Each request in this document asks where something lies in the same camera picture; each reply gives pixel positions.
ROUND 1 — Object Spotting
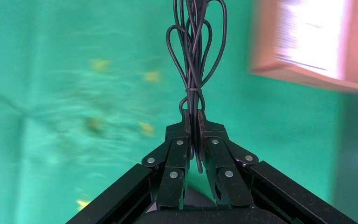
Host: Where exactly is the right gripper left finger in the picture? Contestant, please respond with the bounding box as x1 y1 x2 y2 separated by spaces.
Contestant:
66 109 195 224

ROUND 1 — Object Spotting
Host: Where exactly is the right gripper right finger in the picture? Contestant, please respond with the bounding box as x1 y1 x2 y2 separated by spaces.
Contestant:
197 109 358 224

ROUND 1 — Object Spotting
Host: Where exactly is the black wired computer mouse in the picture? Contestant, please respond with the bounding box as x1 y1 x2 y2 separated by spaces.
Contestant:
165 0 228 175

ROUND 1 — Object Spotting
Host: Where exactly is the printed white paper sheet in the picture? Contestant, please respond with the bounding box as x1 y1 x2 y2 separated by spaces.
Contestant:
275 0 349 80

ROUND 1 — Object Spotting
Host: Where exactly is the green table mat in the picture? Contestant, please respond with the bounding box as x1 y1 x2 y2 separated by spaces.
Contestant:
0 0 346 224

